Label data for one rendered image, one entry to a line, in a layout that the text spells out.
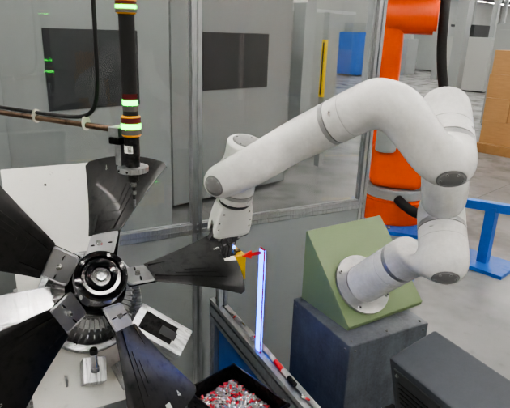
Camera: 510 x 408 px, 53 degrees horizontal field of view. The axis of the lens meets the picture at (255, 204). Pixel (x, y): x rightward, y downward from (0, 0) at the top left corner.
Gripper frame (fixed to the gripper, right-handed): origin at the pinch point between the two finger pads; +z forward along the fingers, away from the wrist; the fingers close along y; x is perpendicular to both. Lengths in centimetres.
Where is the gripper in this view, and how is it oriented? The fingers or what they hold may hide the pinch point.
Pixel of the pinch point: (225, 248)
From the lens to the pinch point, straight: 132.8
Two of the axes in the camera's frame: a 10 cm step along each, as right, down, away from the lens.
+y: -8.8, 1.2, -4.5
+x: 4.3, 5.6, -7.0
